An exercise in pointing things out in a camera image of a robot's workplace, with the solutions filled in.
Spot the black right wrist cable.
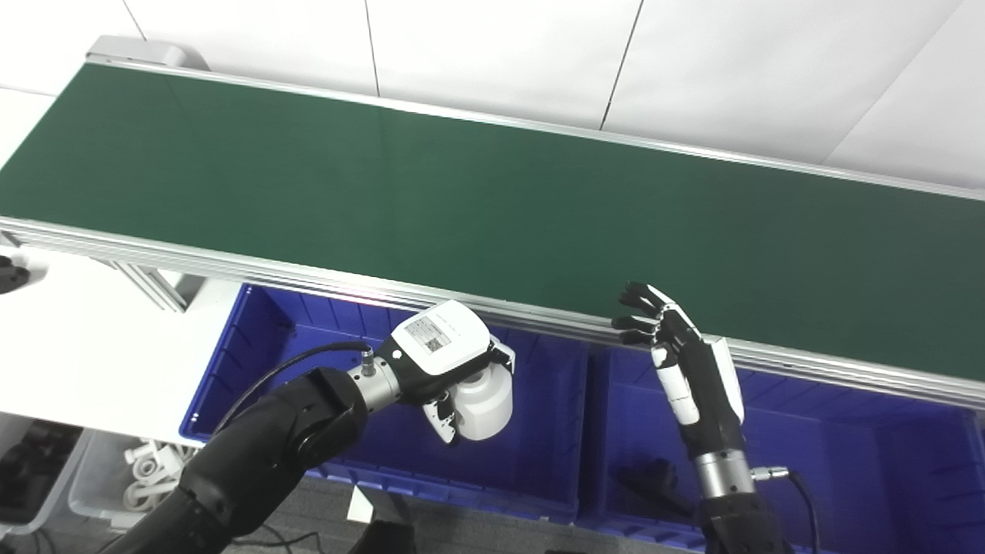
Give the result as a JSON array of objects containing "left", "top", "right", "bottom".
[{"left": 750, "top": 466, "right": 820, "bottom": 554}]

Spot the clear box of white parts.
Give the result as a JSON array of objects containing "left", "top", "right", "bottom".
[{"left": 68, "top": 431, "right": 201, "bottom": 532}]

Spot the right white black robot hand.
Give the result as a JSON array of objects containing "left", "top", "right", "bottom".
[{"left": 612, "top": 281, "right": 747, "bottom": 460}]

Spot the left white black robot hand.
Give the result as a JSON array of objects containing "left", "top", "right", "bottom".
[{"left": 377, "top": 300, "right": 516, "bottom": 446}]

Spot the white cylindrical plastic part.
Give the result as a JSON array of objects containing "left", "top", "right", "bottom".
[{"left": 452, "top": 362, "right": 514, "bottom": 442}]

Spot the blue plastic bin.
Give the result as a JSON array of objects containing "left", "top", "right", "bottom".
[
  {"left": 576, "top": 345, "right": 985, "bottom": 554},
  {"left": 179, "top": 283, "right": 589, "bottom": 526}
]

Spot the small white card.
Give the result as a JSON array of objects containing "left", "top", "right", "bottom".
[{"left": 346, "top": 489, "right": 378, "bottom": 524}]

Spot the black plastic part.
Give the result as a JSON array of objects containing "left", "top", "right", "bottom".
[{"left": 616, "top": 459, "right": 697, "bottom": 518}]

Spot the green conveyor belt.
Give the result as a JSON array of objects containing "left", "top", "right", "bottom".
[
  {"left": 0, "top": 54, "right": 985, "bottom": 409},
  {"left": 0, "top": 63, "right": 985, "bottom": 382}
]

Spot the aluminium conveyor leg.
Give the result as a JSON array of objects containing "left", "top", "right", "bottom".
[{"left": 112, "top": 260, "right": 205, "bottom": 312}]

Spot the black floor cable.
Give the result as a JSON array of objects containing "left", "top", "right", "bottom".
[{"left": 254, "top": 527, "right": 328, "bottom": 554}]

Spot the small black object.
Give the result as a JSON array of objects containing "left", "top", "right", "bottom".
[{"left": 0, "top": 255, "right": 32, "bottom": 295}]

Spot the clear box of black parts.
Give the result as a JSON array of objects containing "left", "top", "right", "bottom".
[{"left": 0, "top": 415, "right": 85, "bottom": 536}]

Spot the white plastic parts pile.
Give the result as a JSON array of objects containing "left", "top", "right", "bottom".
[{"left": 123, "top": 439, "right": 185, "bottom": 512}]

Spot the grey conveyor end housing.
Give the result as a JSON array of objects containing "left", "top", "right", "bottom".
[{"left": 86, "top": 35, "right": 209, "bottom": 72}]

